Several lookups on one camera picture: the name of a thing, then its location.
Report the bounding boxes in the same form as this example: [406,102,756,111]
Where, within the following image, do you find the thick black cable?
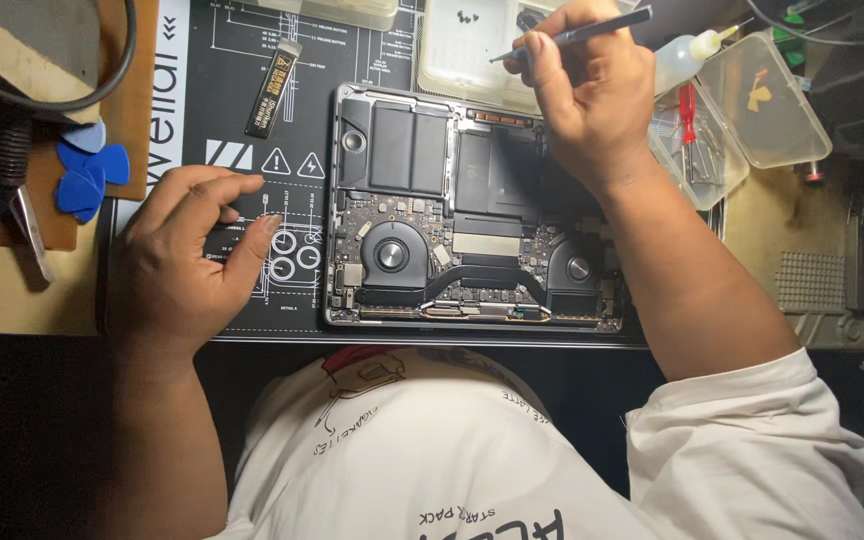
[0,0,139,115]

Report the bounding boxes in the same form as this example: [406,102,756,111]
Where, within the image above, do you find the brown wooden board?
[0,0,160,253]

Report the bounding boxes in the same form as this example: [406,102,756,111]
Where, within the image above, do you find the white printed t-shirt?
[205,345,864,540]

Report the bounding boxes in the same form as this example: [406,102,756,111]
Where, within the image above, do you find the grey metal heat sink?
[774,251,846,315]

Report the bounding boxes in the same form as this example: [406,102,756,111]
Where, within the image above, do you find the yellow orange plastic piece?
[746,67,774,114]

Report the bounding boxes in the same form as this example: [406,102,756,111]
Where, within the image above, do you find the white plastic squeeze bottle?
[652,18,756,98]

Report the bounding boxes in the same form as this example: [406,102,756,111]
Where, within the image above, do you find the clear plastic tool box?
[647,78,750,212]

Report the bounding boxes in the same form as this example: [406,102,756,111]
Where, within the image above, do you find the open silver laptop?
[324,82,626,336]

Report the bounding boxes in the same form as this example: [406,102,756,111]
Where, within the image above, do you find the black adhesive strip packet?
[245,37,304,141]

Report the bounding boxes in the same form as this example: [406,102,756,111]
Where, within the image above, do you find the clear plastic box lid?
[697,31,834,171]

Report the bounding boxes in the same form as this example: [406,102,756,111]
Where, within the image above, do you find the red handled screwdriver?
[678,82,699,183]

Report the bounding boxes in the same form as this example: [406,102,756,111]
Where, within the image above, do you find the person's right hand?
[503,0,659,198]

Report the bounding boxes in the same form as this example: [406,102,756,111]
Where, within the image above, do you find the dark grey metal tweezers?
[489,5,655,65]

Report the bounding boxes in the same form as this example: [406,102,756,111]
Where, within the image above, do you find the metal pry tool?
[9,185,57,285]

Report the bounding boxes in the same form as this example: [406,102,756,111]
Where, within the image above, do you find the light blue plastic pick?
[62,118,108,156]

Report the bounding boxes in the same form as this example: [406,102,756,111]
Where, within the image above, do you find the clear plastic container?
[248,0,400,33]

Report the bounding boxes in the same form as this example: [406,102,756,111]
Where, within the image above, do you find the black printed repair mat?
[105,0,727,351]

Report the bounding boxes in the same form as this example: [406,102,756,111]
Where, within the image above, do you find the person's left hand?
[110,165,284,358]

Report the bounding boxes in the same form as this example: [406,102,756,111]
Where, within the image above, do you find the clear plastic screw tray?
[416,0,579,116]

